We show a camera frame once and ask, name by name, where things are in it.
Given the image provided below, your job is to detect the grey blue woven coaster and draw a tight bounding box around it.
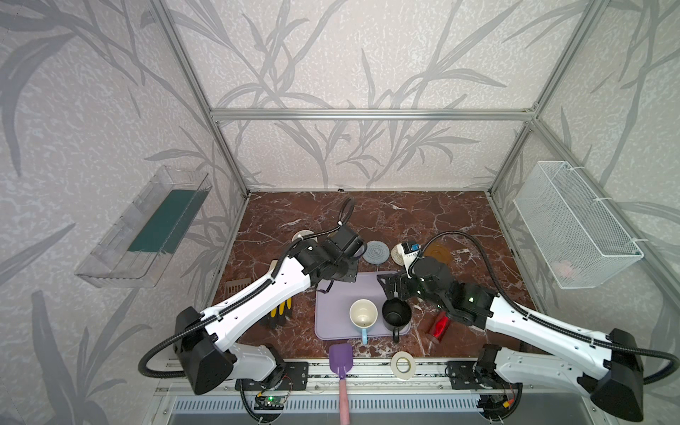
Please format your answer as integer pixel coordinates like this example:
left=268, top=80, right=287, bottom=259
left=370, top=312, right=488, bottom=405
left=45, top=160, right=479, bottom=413
left=362, top=240, right=391, bottom=266

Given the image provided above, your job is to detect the white speckled mug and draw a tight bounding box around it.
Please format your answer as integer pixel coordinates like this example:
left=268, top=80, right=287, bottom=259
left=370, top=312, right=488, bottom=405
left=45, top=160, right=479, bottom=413
left=292, top=229, right=315, bottom=242

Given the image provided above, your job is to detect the white patterned woven coaster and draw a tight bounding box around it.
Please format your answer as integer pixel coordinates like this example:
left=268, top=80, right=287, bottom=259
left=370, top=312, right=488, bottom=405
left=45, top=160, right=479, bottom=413
left=391, top=243, right=413, bottom=267

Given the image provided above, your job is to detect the white mug blue handle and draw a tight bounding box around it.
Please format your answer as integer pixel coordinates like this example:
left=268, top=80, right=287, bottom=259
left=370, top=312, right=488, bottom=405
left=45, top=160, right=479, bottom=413
left=349, top=299, right=379, bottom=345

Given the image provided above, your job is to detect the amber round coaster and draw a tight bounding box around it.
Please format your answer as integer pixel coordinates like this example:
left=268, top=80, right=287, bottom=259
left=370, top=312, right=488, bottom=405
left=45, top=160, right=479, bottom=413
left=424, top=243, right=453, bottom=266

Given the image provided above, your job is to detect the black mug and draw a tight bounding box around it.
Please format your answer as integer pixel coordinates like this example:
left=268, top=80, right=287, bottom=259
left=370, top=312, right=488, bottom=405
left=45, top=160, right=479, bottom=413
left=382, top=297, right=412, bottom=344

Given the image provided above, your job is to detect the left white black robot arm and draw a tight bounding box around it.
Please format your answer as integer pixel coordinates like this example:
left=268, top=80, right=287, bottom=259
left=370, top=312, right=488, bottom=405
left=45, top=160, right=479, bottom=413
left=137, top=223, right=365, bottom=395

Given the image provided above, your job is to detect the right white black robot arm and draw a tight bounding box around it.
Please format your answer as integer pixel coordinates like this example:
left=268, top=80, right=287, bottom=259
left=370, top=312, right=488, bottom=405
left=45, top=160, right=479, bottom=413
left=377, top=255, right=679, bottom=423

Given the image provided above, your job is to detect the red spray bottle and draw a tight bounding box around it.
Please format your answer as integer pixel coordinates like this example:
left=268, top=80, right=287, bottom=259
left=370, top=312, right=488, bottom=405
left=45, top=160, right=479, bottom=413
left=427, top=311, right=451, bottom=344

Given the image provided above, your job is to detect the lilac plastic tray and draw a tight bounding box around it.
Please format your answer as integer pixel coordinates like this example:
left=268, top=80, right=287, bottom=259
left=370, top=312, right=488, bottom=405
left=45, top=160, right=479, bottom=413
left=314, top=272, right=392, bottom=341

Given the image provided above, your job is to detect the yellow black work glove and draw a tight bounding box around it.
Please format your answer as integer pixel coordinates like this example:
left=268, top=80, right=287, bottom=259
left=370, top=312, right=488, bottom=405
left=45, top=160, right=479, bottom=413
left=266, top=299, right=292, bottom=329

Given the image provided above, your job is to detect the white tape roll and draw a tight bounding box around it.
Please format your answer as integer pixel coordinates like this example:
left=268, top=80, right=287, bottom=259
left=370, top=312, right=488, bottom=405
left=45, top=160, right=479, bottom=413
left=390, top=352, right=417, bottom=381

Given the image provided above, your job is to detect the purple pink spatula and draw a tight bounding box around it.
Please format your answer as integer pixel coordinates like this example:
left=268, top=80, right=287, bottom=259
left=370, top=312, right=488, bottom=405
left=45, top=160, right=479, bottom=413
left=329, top=344, right=353, bottom=425

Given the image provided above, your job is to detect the white wire basket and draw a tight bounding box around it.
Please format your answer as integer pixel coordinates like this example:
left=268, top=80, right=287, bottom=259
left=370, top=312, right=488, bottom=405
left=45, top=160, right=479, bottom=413
left=514, top=161, right=645, bottom=290

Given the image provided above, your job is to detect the clear plastic wall shelf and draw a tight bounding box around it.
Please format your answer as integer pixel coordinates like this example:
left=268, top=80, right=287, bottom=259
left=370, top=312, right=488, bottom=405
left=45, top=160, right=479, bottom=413
left=75, top=166, right=213, bottom=289

